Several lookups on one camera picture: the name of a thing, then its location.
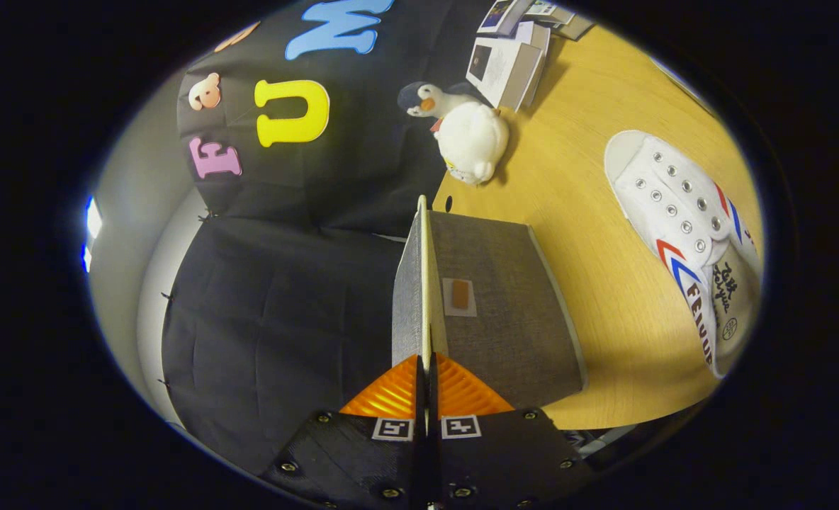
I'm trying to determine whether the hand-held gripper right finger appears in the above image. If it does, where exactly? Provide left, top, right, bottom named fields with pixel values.
left=429, top=353, right=599, bottom=510

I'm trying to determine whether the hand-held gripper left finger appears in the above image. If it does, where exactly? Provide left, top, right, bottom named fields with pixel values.
left=260, top=354, right=422, bottom=510

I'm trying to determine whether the grey fabric storage box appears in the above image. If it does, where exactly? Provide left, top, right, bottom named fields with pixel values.
left=391, top=195, right=589, bottom=410

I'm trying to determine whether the white canvas shoe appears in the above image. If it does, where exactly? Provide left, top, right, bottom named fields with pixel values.
left=604, top=130, right=762, bottom=380

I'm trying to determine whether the white plush toy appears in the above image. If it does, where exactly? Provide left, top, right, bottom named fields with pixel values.
left=434, top=101, right=511, bottom=186

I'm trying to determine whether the large ceiling light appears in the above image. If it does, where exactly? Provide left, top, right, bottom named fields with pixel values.
left=81, top=195, right=104, bottom=276

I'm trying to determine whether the penguin plush toy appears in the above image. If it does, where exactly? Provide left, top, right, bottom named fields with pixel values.
left=397, top=81, right=495, bottom=118

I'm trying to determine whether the white book with portrait cover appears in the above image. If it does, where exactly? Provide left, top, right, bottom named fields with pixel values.
left=466, top=35, right=544, bottom=113

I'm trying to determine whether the plain white book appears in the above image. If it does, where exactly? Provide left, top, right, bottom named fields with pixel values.
left=519, top=20, right=553, bottom=79

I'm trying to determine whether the dark grey book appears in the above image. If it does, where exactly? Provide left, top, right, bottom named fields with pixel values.
left=554, top=13, right=596, bottom=42

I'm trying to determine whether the book with blue picture cover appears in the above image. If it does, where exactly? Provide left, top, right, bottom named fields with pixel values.
left=478, top=0, right=534, bottom=38

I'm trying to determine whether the book with pale green cover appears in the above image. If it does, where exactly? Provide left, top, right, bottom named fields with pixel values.
left=526, top=0, right=578, bottom=26

